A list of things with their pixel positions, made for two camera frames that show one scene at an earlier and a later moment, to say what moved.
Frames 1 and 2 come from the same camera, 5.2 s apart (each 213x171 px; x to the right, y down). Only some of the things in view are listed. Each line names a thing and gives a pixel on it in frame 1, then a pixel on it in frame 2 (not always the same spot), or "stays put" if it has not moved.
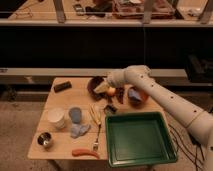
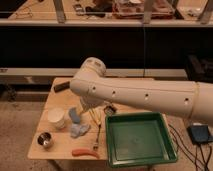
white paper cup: (57, 117) stays put
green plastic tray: (136, 138) stays put
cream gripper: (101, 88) to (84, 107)
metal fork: (96, 144) stays put
